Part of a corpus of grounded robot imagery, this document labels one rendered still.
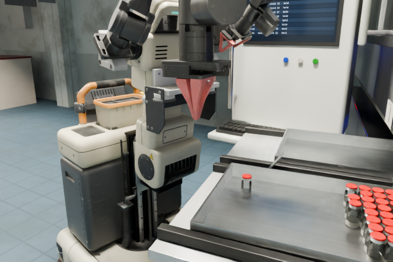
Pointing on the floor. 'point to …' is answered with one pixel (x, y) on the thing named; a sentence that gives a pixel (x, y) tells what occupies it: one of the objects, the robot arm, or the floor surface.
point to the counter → (16, 81)
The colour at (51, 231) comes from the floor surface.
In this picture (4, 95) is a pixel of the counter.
